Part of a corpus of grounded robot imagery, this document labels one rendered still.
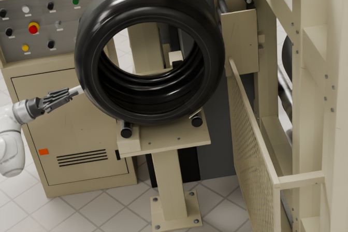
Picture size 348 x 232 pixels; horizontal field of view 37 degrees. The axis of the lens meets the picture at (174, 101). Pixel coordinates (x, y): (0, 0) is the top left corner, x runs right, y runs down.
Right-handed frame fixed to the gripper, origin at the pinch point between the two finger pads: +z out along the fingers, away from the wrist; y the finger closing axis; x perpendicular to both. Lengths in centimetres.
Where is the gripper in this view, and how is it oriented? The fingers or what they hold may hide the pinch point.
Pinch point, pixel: (78, 90)
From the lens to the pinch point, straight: 208.4
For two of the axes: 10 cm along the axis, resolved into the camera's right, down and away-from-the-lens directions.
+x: 3.7, 7.6, 5.3
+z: 9.3, -3.5, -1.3
